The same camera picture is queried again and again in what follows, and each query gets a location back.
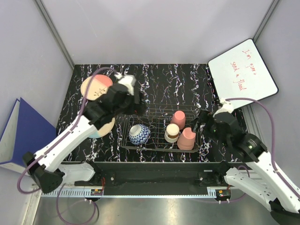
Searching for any pink and cream plate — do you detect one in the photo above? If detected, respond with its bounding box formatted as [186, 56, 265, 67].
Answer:
[80, 75, 113, 101]

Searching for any blue and cream plate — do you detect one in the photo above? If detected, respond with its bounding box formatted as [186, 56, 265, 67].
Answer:
[89, 118, 115, 139]

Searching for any pink cup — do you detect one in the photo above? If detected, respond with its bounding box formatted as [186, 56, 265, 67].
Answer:
[177, 127, 196, 150]
[171, 111, 186, 130]

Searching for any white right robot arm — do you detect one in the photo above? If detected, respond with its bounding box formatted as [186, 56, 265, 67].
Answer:
[190, 110, 300, 225]

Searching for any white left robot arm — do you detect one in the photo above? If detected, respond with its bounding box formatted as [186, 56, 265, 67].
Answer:
[22, 83, 146, 194]

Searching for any blue patterned bowl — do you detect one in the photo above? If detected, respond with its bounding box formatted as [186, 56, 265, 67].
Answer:
[128, 124, 150, 145]

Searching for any cream and brown cup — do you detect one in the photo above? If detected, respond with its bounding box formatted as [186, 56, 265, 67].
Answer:
[165, 123, 180, 143]

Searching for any whiteboard with red writing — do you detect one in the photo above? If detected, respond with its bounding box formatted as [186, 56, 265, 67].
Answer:
[208, 39, 279, 101]

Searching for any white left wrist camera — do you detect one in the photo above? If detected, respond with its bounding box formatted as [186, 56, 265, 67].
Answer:
[114, 73, 136, 96]

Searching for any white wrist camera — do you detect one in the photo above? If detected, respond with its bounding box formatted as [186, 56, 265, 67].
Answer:
[114, 73, 136, 96]
[213, 98, 234, 117]

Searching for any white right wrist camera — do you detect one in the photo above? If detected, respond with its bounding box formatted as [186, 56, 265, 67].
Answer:
[213, 98, 234, 117]

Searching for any black wire dish rack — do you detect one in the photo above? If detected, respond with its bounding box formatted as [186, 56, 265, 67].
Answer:
[119, 104, 202, 153]

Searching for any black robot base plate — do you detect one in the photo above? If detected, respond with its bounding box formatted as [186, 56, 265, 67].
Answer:
[95, 161, 239, 196]

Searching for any blue ring binder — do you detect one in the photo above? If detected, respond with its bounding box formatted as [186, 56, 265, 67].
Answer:
[0, 98, 56, 173]

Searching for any aluminium frame rail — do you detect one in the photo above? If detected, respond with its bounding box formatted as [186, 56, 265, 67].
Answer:
[33, 0, 75, 70]

